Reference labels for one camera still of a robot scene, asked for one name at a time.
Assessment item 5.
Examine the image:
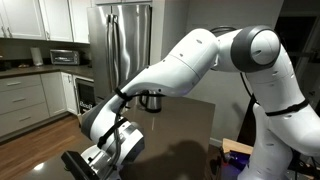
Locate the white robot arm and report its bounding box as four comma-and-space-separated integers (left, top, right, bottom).
81, 26, 320, 180

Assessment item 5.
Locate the steel electric kettle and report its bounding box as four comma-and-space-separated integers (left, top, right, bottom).
139, 90, 162, 113

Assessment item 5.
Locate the stainless steel refrigerator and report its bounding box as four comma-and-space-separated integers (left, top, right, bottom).
87, 4, 152, 103

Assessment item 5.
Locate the silver toaster oven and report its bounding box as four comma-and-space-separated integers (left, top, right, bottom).
50, 49, 80, 65

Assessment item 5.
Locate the white paper towel roll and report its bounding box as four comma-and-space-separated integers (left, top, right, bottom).
30, 47, 43, 66

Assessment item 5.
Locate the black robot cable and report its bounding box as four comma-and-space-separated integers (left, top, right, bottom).
96, 87, 168, 180

